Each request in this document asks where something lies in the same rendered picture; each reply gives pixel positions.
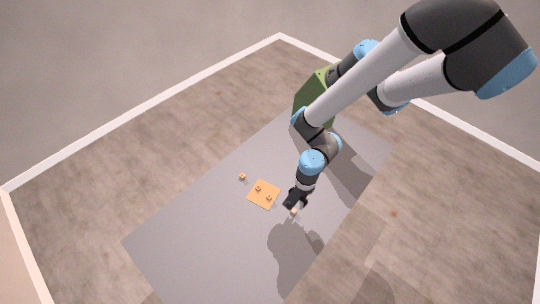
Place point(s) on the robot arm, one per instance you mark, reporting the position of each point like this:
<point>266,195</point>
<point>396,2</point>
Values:
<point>486,52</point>

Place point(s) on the peach flat mat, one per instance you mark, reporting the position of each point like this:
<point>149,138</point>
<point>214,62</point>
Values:
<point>259,198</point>

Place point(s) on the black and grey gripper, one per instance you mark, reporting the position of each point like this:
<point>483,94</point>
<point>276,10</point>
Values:
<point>303,201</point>

